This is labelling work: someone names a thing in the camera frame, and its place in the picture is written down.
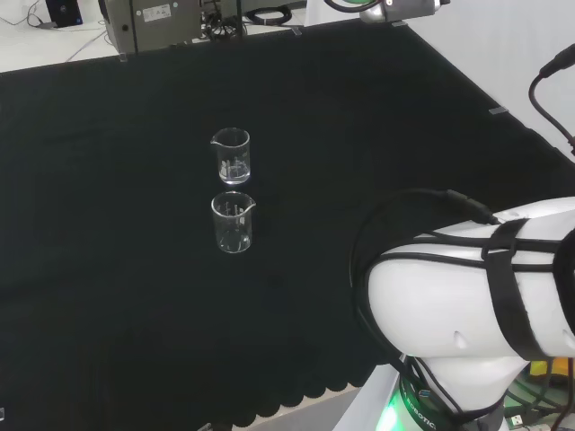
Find grey metal equipment case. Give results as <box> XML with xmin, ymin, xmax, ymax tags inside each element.
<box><xmin>97</xmin><ymin>0</ymin><xmax>204</xmax><ymax>51</ymax></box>

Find black looped cable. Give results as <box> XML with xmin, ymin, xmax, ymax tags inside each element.
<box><xmin>244</xmin><ymin>7</ymin><xmax>293</xmax><ymax>26</ymax></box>

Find black upright pole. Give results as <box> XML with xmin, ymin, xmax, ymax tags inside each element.
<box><xmin>234</xmin><ymin>0</ymin><xmax>247</xmax><ymax>40</ymax></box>

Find clear glass beaker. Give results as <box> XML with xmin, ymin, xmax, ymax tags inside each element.
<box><xmin>208</xmin><ymin>127</ymin><xmax>252</xmax><ymax>186</ymax></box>
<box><xmin>209</xmin><ymin>190</ymin><xmax>257</xmax><ymax>255</ymax></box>

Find black cable tangle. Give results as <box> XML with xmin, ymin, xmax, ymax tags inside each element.
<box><xmin>199</xmin><ymin>11</ymin><xmax>239</xmax><ymax>44</ymax></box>

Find small black box device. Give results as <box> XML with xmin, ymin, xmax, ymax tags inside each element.
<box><xmin>47</xmin><ymin>0</ymin><xmax>84</xmax><ymax>29</ymax></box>

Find thick black camera cable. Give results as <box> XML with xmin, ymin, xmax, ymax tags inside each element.
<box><xmin>527</xmin><ymin>43</ymin><xmax>575</xmax><ymax>157</ymax></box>

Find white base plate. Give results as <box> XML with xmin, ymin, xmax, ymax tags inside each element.
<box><xmin>345</xmin><ymin>362</ymin><xmax>408</xmax><ymax>431</ymax></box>

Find black bench cloth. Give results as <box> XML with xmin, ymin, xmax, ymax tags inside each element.
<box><xmin>0</xmin><ymin>20</ymin><xmax>575</xmax><ymax>427</ymax></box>

